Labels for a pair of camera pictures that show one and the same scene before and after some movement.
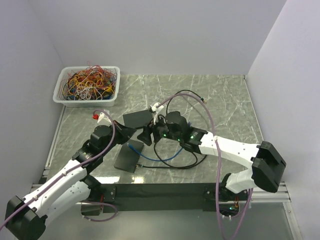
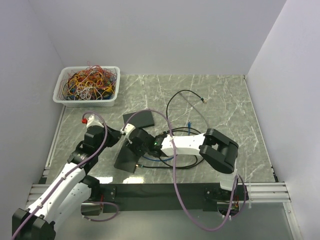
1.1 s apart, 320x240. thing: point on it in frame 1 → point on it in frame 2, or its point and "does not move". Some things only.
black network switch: [128, 158] does not move
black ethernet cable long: [170, 166] does not move
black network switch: [138, 119] does not move
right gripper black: [146, 137] → [132, 145]
